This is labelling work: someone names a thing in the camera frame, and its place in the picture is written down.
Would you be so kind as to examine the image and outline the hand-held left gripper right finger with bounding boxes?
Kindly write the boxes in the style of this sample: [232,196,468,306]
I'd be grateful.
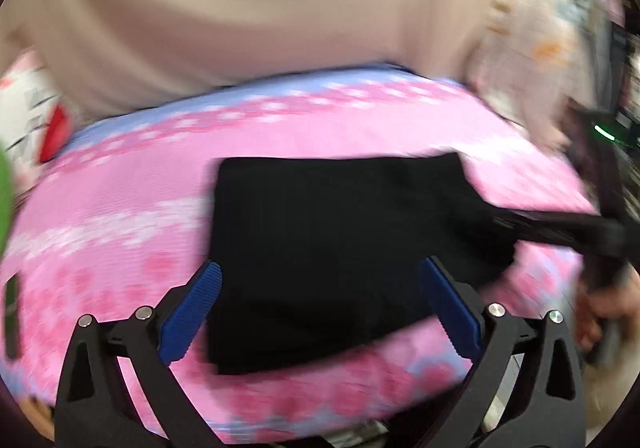
[419,256,586,448]

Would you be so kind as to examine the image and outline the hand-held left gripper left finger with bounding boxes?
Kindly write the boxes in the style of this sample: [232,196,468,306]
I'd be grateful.
[54,260,226,448]

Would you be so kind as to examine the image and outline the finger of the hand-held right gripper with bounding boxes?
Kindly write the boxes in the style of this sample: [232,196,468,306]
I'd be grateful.
[470,198,626,261]

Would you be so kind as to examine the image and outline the black pants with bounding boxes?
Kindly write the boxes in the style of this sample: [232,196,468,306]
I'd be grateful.
[206,152,522,376]

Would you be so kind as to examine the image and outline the person's right hand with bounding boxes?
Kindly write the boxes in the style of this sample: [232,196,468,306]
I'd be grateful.
[574,273,640,371]

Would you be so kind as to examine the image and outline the pink floral bedsheet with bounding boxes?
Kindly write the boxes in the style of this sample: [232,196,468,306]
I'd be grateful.
[0,62,601,444]

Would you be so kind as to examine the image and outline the pale floral blanket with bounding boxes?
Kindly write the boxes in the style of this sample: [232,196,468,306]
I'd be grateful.
[462,0,606,159]

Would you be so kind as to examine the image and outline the dark cluttered shelf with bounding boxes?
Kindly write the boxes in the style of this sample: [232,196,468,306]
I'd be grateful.
[547,0,640,149]

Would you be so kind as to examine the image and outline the red-cased phone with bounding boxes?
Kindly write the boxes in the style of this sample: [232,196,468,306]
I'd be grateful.
[2,274,22,360]

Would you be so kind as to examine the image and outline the green plush pillow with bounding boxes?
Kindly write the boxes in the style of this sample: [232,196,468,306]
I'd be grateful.
[0,143,17,251]

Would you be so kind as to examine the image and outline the cartoon face pillow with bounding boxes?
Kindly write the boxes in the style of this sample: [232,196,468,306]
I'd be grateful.
[0,52,73,183]

